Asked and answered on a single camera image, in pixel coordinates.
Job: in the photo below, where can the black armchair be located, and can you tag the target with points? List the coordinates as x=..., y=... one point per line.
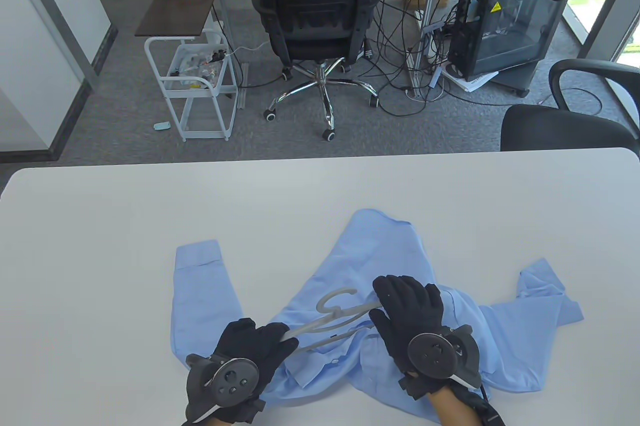
x=560, y=129

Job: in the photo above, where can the dark wooden side table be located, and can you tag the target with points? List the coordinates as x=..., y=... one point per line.
x=175, y=11

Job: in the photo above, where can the small teal object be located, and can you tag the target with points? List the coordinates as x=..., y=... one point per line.
x=161, y=126

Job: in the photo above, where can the person's right hand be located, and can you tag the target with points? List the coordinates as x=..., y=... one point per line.
x=410, y=306

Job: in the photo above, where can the black handheld controller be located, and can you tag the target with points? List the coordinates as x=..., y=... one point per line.
x=432, y=351
x=232, y=381

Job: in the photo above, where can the aluminium profile bar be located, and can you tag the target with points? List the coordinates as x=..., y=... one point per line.
x=243, y=86

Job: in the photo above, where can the person's left hand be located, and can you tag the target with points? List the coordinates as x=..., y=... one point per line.
x=265, y=346

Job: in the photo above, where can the gray plastic hanger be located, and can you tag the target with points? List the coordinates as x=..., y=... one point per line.
x=312, y=327

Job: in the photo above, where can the light blue long-sleeve shirt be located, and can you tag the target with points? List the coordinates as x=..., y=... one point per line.
x=380, y=246

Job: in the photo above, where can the black computer stand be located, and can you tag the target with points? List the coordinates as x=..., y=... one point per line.
x=520, y=79

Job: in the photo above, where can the white rolling cart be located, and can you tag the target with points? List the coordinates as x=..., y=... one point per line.
x=205, y=135

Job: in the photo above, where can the person's right forearm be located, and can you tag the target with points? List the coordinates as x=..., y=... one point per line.
x=452, y=411

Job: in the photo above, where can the clear storage bin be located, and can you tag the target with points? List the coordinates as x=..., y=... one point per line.
x=190, y=66

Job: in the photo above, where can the black computer tower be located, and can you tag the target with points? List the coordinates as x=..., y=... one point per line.
x=505, y=21

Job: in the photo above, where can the white papers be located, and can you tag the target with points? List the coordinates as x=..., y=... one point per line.
x=475, y=81

